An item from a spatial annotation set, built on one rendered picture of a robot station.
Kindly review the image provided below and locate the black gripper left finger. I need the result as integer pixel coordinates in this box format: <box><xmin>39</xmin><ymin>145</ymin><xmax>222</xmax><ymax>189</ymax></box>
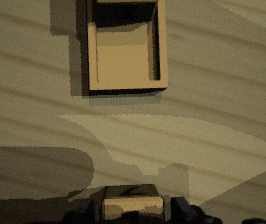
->
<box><xmin>57</xmin><ymin>201</ymin><xmax>95</xmax><ymax>224</ymax></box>

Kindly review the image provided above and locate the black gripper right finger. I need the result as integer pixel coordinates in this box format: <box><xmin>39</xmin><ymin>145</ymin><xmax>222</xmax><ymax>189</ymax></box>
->
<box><xmin>171</xmin><ymin>197</ymin><xmax>266</xmax><ymax>224</ymax></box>

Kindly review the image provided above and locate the tan shallow rectangular tray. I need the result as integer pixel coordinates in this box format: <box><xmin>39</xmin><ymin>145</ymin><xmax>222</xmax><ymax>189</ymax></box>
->
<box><xmin>87</xmin><ymin>0</ymin><xmax>168</xmax><ymax>93</ymax></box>

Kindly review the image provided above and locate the tan wooden cube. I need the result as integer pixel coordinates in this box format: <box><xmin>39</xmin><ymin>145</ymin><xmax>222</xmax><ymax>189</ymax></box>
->
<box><xmin>95</xmin><ymin>0</ymin><xmax>158</xmax><ymax>22</ymax></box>
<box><xmin>102</xmin><ymin>184</ymin><xmax>164</xmax><ymax>224</ymax></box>

